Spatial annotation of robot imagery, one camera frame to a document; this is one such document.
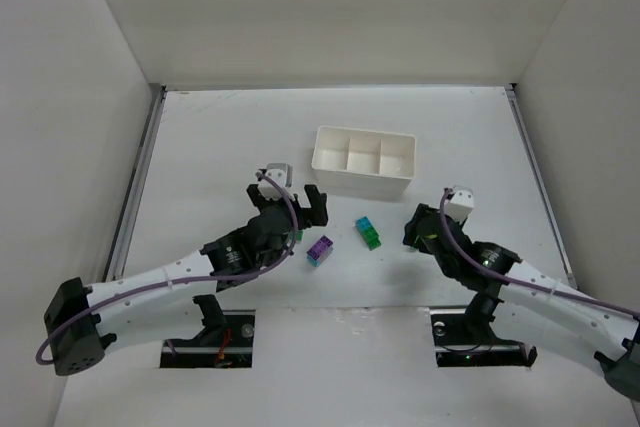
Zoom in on green long lego brick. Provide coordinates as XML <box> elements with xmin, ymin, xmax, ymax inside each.
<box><xmin>358</xmin><ymin>226</ymin><xmax>381</xmax><ymax>251</ymax></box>

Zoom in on teal square lego brick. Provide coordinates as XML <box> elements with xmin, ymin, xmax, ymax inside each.
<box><xmin>355</xmin><ymin>216</ymin><xmax>373</xmax><ymax>232</ymax></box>

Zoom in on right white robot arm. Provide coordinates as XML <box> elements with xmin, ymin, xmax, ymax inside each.
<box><xmin>403</xmin><ymin>204</ymin><xmax>639</xmax><ymax>401</ymax></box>

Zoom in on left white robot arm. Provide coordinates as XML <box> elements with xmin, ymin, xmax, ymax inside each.
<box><xmin>35</xmin><ymin>184</ymin><xmax>329</xmax><ymax>377</ymax></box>

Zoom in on purple lego brick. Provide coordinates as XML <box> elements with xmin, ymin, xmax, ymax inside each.
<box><xmin>309</xmin><ymin>236</ymin><xmax>333</xmax><ymax>249</ymax></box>

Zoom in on light blue lego under purple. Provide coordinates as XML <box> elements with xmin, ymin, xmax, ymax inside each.
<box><xmin>307</xmin><ymin>247</ymin><xmax>333</xmax><ymax>267</ymax></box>

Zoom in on white three-compartment container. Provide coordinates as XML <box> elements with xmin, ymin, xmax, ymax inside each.
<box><xmin>311</xmin><ymin>126</ymin><xmax>417</xmax><ymax>199</ymax></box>

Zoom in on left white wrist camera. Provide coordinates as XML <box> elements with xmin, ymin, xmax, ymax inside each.
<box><xmin>258</xmin><ymin>163</ymin><xmax>293</xmax><ymax>200</ymax></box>

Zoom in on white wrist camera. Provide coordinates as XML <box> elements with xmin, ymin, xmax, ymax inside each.
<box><xmin>444</xmin><ymin>185</ymin><xmax>475</xmax><ymax>224</ymax></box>
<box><xmin>258</xmin><ymin>163</ymin><xmax>293</xmax><ymax>200</ymax></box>

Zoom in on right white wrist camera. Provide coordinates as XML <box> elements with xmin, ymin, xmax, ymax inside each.
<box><xmin>444</xmin><ymin>185</ymin><xmax>475</xmax><ymax>224</ymax></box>

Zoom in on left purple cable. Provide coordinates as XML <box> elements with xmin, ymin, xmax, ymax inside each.
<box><xmin>34</xmin><ymin>172</ymin><xmax>301</xmax><ymax>365</ymax></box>

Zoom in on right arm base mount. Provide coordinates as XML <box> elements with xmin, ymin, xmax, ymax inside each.
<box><xmin>429</xmin><ymin>294</ymin><xmax>537</xmax><ymax>368</ymax></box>

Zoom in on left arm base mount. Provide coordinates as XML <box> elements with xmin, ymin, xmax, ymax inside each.
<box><xmin>159</xmin><ymin>295</ymin><xmax>256</xmax><ymax>370</ymax></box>

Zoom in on right aluminium rail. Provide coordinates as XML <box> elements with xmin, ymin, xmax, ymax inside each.
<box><xmin>504</xmin><ymin>83</ymin><xmax>577</xmax><ymax>288</ymax></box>

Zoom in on aluminium rail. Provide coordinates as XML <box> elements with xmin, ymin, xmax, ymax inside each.
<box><xmin>504</xmin><ymin>83</ymin><xmax>577</xmax><ymax>288</ymax></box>
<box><xmin>100</xmin><ymin>84</ymin><xmax>167</xmax><ymax>282</ymax></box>

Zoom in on left aluminium rail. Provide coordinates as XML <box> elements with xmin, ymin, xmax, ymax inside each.
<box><xmin>100</xmin><ymin>84</ymin><xmax>167</xmax><ymax>282</ymax></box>

